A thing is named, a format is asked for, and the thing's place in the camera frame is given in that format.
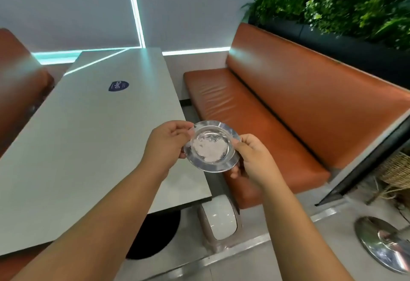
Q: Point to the person's left forearm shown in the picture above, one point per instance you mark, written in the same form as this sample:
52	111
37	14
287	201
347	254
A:
93	226

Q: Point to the person's right hand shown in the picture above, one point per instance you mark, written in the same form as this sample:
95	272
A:
256	162

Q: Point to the black planter box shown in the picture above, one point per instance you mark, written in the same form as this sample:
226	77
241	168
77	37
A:
336	50

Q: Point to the black round table base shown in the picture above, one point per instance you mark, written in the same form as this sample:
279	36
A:
156	234

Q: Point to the chrome round table base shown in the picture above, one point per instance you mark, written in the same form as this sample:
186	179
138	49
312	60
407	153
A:
382	244

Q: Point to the grey ash residue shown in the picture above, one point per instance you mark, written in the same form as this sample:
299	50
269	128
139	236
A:
208	148

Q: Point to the woven wicker basket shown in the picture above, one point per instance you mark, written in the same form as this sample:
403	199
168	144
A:
395	171

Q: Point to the person's left hand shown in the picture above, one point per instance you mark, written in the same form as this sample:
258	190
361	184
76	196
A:
161	146

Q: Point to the green plant wall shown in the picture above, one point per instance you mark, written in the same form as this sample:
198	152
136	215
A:
339	2

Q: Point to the person's right forearm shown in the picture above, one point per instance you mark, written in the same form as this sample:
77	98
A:
301	232

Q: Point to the white swing-lid trash bin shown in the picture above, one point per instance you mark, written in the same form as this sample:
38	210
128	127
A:
220	218

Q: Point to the round metal ashtray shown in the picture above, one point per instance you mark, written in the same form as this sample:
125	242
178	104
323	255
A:
212	146

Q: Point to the person's left thumb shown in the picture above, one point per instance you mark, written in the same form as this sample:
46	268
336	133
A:
183	124

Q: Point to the round blue sticker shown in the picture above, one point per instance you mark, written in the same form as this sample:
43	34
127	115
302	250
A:
118	86

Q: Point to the orange leather bench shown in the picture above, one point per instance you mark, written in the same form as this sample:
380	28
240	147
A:
19	88
288	104

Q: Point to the person's right thumb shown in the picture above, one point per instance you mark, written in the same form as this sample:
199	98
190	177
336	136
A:
240	140

